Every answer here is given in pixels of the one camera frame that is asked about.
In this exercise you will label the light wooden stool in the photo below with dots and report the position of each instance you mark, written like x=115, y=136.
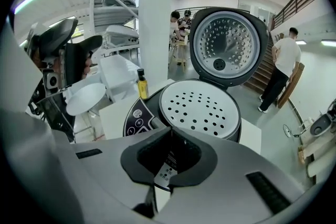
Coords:
x=179, y=52

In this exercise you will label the purple rice cooker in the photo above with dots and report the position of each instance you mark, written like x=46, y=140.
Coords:
x=223, y=42

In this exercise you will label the white square pillar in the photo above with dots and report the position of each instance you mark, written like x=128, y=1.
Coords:
x=156, y=21

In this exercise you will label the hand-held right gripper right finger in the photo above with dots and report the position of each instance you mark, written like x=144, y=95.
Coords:
x=223, y=191

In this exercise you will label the white square table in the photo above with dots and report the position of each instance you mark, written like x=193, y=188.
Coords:
x=113, y=123

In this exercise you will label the white round table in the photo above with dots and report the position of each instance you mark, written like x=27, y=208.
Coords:
x=84, y=99

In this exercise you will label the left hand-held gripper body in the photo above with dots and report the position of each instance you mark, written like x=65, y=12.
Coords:
x=52, y=78

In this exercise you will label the black cantilever chair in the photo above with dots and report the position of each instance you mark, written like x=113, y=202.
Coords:
x=52, y=112

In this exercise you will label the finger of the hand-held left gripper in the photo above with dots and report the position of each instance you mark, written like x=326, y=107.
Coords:
x=76, y=60
x=56, y=36

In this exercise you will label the black stair railing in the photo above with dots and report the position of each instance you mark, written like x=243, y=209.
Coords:
x=296, y=5

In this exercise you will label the yellow oil bottle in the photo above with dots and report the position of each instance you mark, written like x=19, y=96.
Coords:
x=143, y=86

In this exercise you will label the dark wooden staircase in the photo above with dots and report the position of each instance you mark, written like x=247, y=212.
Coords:
x=262, y=70

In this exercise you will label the small round floor fan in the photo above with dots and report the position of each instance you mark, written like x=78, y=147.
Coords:
x=288, y=131

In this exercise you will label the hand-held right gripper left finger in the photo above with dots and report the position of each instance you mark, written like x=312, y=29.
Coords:
x=92, y=178

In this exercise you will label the brown wooden panel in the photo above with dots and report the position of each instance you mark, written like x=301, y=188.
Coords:
x=292, y=84

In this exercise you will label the grey machine with round opening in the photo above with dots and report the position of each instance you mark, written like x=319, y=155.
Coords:
x=320, y=126

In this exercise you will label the group of white appliances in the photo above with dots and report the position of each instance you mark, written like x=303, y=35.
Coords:
x=120, y=34

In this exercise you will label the white shelving rack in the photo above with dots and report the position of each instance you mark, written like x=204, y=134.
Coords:
x=115, y=10

